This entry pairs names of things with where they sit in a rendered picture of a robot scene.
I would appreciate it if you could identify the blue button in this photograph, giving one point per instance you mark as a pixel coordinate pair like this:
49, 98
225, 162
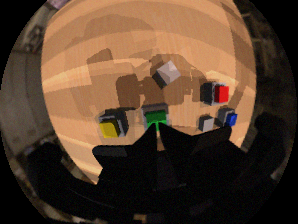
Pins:
226, 117

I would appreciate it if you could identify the green button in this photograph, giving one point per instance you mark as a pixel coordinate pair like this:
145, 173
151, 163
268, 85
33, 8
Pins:
154, 113

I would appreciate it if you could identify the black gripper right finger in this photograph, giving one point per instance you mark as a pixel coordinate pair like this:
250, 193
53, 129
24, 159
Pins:
181, 148

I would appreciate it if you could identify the red button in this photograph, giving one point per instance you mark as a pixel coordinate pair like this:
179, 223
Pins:
215, 93

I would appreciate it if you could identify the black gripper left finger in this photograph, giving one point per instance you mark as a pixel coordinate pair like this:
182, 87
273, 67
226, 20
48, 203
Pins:
142, 154

